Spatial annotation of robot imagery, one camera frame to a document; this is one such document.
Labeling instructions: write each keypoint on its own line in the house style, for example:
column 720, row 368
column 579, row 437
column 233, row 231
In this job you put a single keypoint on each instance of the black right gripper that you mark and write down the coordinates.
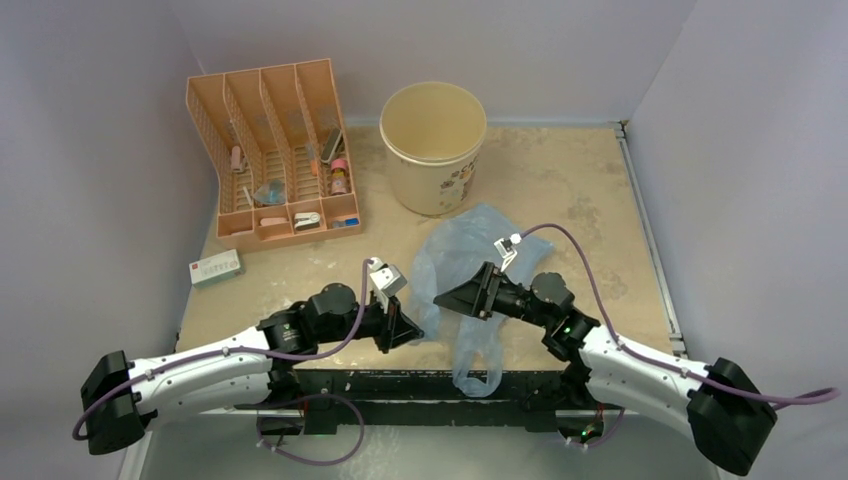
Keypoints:
column 477, row 296

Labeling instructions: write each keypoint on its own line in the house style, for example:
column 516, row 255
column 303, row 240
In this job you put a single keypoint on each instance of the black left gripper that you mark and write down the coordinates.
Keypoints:
column 394, row 328

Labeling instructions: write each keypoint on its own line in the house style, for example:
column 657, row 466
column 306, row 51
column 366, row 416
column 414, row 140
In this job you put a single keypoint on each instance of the light blue plastic trash bag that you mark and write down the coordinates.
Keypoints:
column 451, row 255

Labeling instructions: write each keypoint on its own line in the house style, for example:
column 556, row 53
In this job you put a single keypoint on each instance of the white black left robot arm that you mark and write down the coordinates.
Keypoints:
column 122, row 399

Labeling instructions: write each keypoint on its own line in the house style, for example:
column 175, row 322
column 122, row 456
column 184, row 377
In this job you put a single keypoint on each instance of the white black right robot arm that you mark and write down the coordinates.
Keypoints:
column 716, row 406

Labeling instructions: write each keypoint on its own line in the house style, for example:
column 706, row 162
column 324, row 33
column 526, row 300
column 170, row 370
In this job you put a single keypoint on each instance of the beige plastic trash bin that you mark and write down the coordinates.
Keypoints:
column 433, row 133

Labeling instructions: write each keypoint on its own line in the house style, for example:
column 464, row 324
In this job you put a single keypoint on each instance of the blue grey stamp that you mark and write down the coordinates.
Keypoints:
column 344, row 223

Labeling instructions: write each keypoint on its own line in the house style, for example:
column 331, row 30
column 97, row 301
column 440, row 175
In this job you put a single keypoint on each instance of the white mini stapler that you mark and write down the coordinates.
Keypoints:
column 304, row 221

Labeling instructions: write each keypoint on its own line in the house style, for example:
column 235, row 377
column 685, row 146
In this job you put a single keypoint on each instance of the pink labelled small bottle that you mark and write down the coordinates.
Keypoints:
column 339, row 181

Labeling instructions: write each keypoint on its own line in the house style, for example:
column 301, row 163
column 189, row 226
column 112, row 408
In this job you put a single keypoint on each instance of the pink eraser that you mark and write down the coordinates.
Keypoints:
column 270, row 221

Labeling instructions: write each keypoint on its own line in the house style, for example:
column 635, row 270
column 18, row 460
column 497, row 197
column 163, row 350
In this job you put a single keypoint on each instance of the blue correction tape package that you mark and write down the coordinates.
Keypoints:
column 270, row 193

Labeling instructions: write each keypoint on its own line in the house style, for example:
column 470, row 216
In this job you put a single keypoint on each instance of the pink plastic desk organizer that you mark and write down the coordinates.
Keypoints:
column 276, row 122

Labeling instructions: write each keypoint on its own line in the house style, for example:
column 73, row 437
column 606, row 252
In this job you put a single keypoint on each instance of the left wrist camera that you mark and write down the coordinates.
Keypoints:
column 385, row 279

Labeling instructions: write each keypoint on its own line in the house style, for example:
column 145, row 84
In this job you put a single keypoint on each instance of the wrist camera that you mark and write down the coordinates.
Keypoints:
column 507, row 249
column 385, row 279

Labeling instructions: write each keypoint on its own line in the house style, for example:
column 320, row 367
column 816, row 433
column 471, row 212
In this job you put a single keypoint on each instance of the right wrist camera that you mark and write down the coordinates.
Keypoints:
column 507, row 249

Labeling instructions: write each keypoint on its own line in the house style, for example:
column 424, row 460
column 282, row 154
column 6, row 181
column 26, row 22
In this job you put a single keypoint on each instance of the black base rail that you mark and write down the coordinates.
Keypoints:
column 536, row 401

